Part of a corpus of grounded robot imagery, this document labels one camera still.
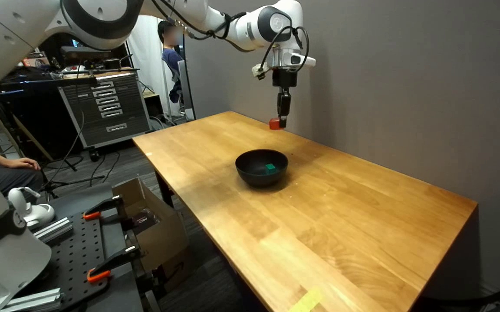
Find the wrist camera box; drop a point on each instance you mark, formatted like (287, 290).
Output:
(303, 61)

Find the seated person's hand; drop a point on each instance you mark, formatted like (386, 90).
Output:
(23, 163)

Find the red cube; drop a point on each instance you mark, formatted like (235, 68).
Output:
(275, 123)

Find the black bowl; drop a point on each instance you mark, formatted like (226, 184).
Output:
(261, 175)

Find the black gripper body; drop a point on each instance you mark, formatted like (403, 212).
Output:
(285, 78)

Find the white handheld controller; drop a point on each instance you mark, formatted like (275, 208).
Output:
(30, 210)

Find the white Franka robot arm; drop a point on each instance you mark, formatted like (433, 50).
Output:
(8, 28)

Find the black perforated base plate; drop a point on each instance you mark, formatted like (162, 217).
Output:
(77, 253)

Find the black cabinet with labels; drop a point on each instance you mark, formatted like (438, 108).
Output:
(105, 109)

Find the orange tipped black clamp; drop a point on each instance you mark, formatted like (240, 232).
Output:
(103, 208)
(105, 269)

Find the silver aluminium extrusion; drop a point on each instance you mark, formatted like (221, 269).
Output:
(34, 298)
(53, 229)

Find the cardboard box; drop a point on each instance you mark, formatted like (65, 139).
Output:
(157, 231)

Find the standing person blue shirt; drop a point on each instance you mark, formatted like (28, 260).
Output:
(171, 57)

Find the green cube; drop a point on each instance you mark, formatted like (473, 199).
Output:
(270, 168)

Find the yellow tape strip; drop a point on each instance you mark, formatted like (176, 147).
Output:
(306, 300)

